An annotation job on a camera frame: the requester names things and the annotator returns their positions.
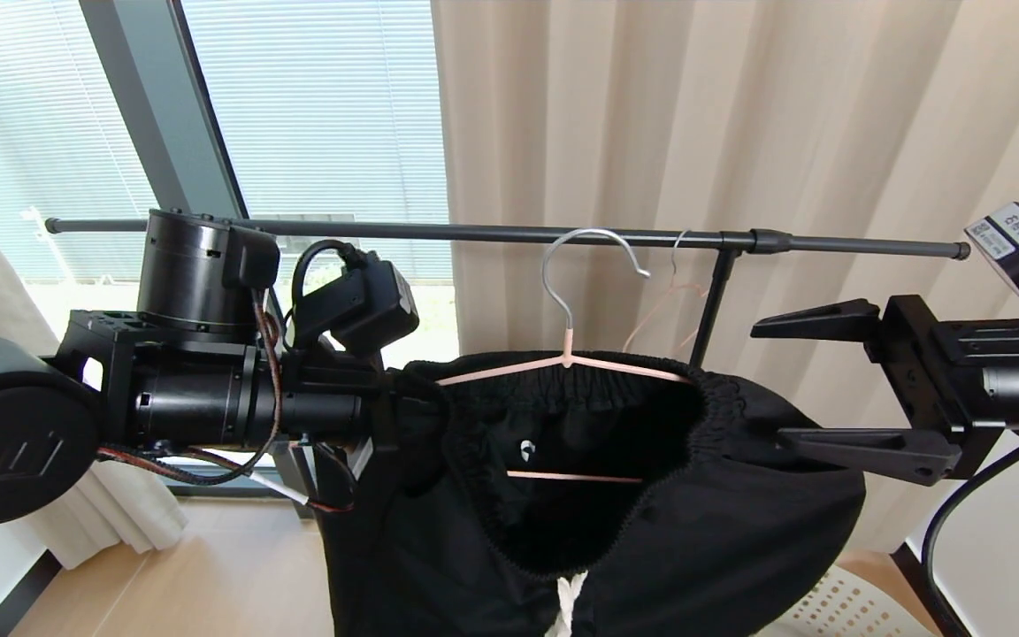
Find beige curtain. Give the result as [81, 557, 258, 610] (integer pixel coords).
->
[430, 0, 1019, 558]
[0, 164, 188, 570]

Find window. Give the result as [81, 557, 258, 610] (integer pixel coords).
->
[0, 0, 461, 498]

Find white laundry basket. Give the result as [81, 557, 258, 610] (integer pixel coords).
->
[760, 564, 923, 637]

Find black clothes rack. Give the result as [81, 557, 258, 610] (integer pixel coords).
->
[45, 215, 971, 523]

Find pink clothes hanger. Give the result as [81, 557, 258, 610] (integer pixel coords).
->
[435, 227, 694, 486]
[622, 231, 711, 356]

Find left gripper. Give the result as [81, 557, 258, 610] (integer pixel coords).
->
[133, 342, 401, 480]

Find black shorts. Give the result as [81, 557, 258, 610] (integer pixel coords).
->
[315, 349, 868, 637]

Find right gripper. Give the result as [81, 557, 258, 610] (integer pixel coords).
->
[749, 294, 1019, 487]

